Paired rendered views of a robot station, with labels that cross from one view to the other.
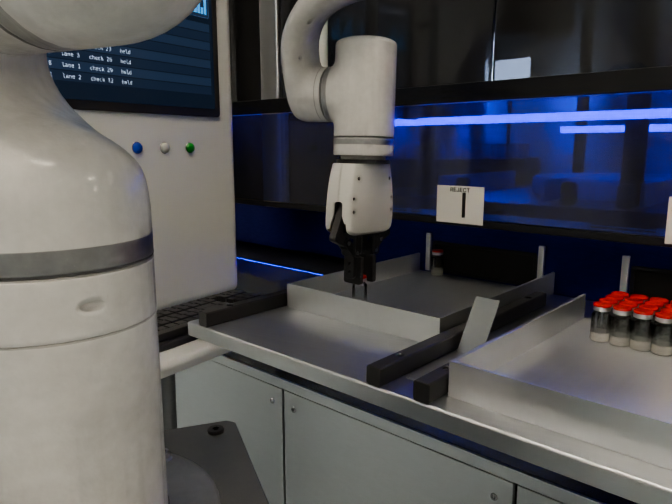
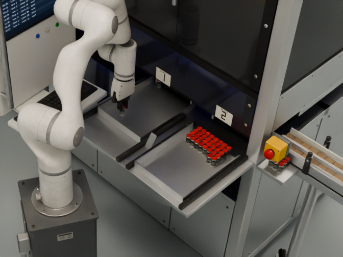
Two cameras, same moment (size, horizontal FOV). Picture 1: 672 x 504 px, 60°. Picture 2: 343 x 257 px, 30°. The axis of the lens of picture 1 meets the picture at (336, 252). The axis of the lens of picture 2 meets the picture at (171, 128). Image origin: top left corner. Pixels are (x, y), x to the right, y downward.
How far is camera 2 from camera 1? 2.03 m
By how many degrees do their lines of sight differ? 32
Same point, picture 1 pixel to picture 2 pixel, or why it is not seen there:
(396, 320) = (129, 132)
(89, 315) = (65, 177)
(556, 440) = (151, 183)
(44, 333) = (58, 181)
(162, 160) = (46, 34)
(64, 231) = (62, 169)
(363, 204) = (123, 92)
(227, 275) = not seen: hidden behind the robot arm
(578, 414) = (155, 179)
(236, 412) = not seen: hidden behind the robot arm
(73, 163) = (63, 160)
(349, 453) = not seen: hidden behind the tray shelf
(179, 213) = (53, 50)
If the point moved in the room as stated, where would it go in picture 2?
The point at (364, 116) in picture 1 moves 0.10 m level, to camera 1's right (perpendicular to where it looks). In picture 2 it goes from (123, 70) to (148, 72)
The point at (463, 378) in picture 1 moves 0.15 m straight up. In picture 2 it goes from (137, 165) to (138, 137)
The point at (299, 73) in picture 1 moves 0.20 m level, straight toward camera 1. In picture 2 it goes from (102, 51) to (100, 82)
